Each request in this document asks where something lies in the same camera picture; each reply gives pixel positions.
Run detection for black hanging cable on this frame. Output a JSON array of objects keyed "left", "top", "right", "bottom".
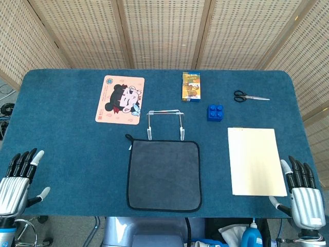
[{"left": 185, "top": 217, "right": 193, "bottom": 247}]

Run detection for yellow orange card box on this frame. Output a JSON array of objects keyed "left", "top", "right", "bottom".
[{"left": 181, "top": 71, "right": 202, "bottom": 103}]

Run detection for pink cartoon girl mouse pad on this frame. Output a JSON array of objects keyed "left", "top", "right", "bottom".
[{"left": 95, "top": 75, "right": 145, "bottom": 126}]

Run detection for blue plastic item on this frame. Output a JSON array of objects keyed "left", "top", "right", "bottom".
[{"left": 191, "top": 239, "right": 224, "bottom": 247}]

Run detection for white wire book stand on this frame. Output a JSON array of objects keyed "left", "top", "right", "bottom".
[{"left": 146, "top": 109, "right": 186, "bottom": 142}]

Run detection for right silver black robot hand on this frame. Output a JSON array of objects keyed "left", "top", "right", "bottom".
[{"left": 268, "top": 155, "right": 326, "bottom": 239}]

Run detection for black handled scissors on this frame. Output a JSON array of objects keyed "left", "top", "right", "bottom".
[{"left": 233, "top": 90, "right": 271, "bottom": 103}]

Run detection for white crumpled cloth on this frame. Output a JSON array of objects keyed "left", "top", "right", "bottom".
[{"left": 218, "top": 223, "right": 249, "bottom": 244}]

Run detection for black cable bundle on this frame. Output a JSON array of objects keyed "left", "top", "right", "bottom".
[{"left": 0, "top": 102, "right": 15, "bottom": 139}]

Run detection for blue felt table cover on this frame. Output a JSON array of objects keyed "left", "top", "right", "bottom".
[{"left": 0, "top": 68, "right": 322, "bottom": 219}]

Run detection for silver-blue robot torso base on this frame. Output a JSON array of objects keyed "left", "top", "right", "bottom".
[{"left": 102, "top": 216, "right": 206, "bottom": 247}]

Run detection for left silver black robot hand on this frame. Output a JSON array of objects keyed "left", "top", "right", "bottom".
[{"left": 0, "top": 148, "right": 51, "bottom": 219}]

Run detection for blue building block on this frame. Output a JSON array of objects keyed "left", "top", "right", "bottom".
[{"left": 206, "top": 103, "right": 225, "bottom": 122}]

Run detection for black plug cable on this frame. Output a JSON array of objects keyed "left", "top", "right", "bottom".
[{"left": 276, "top": 237, "right": 301, "bottom": 244}]

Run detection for woven bamboo folding screen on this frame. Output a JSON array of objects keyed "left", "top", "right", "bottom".
[{"left": 0, "top": 0, "right": 329, "bottom": 186}]

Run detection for thin blue cable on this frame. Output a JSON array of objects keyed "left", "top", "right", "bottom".
[{"left": 87, "top": 216, "right": 101, "bottom": 247}]

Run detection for chrome stool frame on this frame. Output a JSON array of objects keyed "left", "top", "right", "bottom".
[{"left": 15, "top": 215, "right": 54, "bottom": 247}]

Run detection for blue bottle white cap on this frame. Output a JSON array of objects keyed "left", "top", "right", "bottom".
[{"left": 241, "top": 222, "right": 263, "bottom": 247}]

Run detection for grey and blue cloth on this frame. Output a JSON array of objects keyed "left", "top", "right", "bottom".
[{"left": 125, "top": 134, "right": 203, "bottom": 213}]

